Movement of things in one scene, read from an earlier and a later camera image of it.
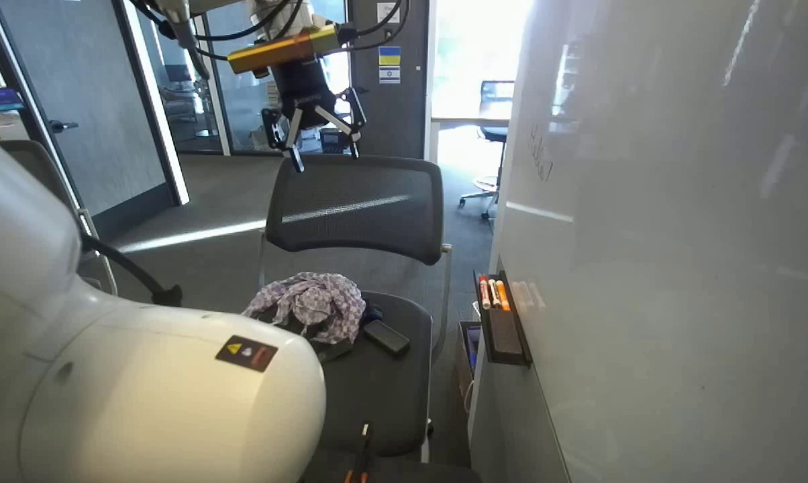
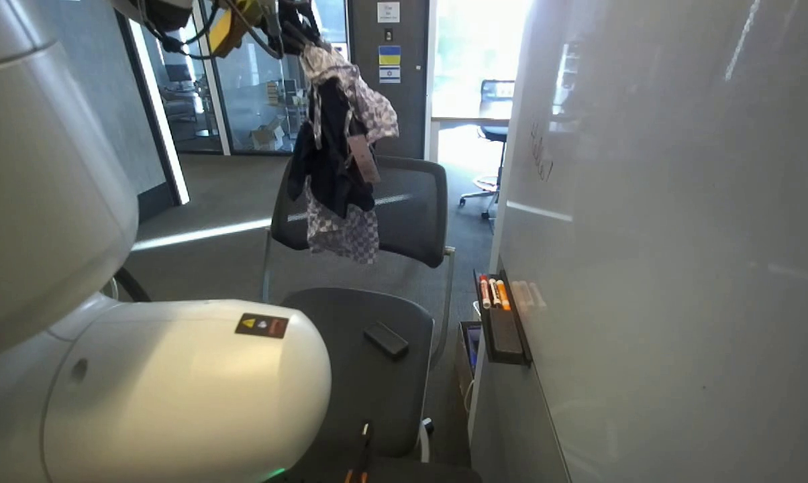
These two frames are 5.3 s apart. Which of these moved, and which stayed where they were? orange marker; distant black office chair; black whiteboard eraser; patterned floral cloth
Moved: patterned floral cloth
Stayed: black whiteboard eraser; orange marker; distant black office chair
